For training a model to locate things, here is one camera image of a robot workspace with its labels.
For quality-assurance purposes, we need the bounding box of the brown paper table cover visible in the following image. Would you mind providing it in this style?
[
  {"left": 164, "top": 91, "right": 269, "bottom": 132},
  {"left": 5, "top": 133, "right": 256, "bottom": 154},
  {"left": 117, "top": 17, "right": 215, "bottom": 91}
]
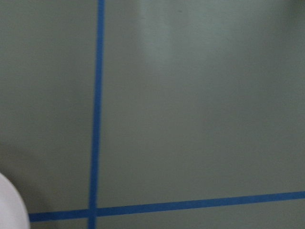
[{"left": 0, "top": 0, "right": 305, "bottom": 229}]

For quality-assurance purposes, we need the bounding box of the pink plate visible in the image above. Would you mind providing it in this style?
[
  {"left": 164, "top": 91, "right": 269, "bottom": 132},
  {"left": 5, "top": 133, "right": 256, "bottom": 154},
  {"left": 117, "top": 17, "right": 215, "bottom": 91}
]
[{"left": 0, "top": 174, "right": 31, "bottom": 229}]

